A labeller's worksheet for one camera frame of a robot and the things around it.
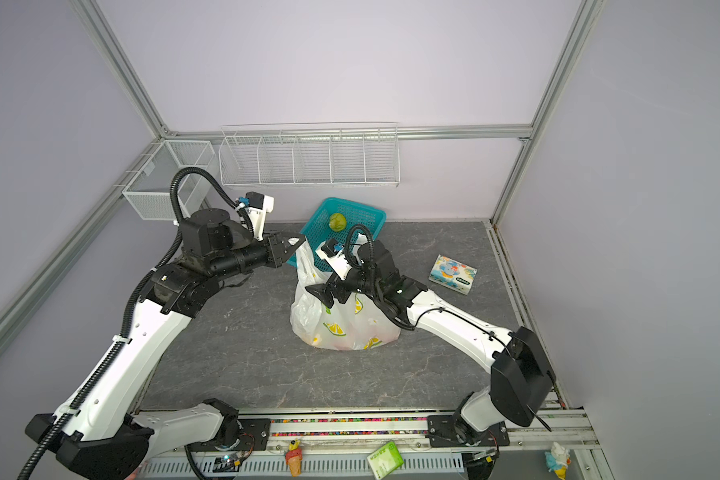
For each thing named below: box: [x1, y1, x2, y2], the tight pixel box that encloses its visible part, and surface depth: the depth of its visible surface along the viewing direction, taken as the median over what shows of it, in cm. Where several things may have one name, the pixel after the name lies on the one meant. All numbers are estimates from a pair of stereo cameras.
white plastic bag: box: [289, 238, 401, 351], surface depth 81 cm
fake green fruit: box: [329, 212, 347, 232], surface depth 117 cm
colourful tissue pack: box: [428, 254, 478, 295], surface depth 101 cm
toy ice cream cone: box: [286, 438, 303, 477], surface depth 71 cm
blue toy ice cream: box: [544, 442, 572, 480], surface depth 69 cm
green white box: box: [367, 441, 404, 480], surface depth 70 cm
